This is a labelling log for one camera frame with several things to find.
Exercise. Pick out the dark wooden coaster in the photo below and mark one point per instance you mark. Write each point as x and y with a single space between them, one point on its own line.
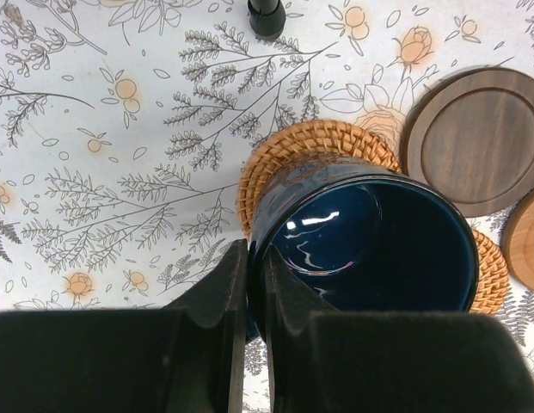
473 141

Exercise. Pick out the light wooden coaster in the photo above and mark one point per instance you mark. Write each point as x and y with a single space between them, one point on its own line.
517 241

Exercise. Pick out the black music stand tripod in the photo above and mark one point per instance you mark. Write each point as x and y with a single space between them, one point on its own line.
267 18

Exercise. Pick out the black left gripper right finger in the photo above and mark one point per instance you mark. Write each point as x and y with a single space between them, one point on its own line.
324 360

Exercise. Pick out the woven cork coaster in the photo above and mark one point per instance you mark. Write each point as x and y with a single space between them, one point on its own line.
342 138

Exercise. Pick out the dark blue mug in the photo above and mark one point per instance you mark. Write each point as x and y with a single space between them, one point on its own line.
363 237

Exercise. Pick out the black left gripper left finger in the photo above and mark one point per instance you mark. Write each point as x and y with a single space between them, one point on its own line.
184 357

